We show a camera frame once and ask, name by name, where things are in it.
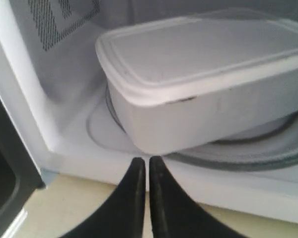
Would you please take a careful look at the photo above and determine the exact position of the glass microwave turntable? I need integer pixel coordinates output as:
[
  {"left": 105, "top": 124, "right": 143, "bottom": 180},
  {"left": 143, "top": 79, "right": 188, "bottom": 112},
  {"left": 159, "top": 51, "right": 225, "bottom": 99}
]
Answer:
[{"left": 86, "top": 85, "right": 298, "bottom": 172}]

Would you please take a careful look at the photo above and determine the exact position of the white microwave door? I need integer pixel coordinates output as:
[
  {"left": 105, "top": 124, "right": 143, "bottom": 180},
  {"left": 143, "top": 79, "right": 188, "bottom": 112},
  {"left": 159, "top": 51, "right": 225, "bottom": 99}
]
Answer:
[{"left": 0, "top": 100, "right": 45, "bottom": 237}]

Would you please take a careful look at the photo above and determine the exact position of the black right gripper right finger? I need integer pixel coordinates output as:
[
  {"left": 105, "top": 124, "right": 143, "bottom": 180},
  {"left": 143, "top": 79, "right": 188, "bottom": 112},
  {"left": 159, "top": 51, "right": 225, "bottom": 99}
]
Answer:
[{"left": 149, "top": 156, "right": 241, "bottom": 238}]

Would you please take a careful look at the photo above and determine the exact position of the white microwave oven body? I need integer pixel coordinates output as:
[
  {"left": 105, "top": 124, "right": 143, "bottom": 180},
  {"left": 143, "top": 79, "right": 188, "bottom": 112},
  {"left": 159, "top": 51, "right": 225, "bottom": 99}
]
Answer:
[{"left": 0, "top": 0, "right": 298, "bottom": 223}]

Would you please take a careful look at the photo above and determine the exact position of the white plastic food container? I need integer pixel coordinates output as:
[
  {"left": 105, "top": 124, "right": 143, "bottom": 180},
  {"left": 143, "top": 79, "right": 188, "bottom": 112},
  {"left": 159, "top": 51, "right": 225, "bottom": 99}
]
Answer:
[{"left": 95, "top": 15, "right": 298, "bottom": 154}]

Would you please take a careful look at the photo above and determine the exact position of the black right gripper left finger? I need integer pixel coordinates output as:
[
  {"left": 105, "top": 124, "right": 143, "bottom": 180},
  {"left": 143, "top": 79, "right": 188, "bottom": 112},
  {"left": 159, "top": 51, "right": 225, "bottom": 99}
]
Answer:
[{"left": 62, "top": 157, "right": 146, "bottom": 238}]

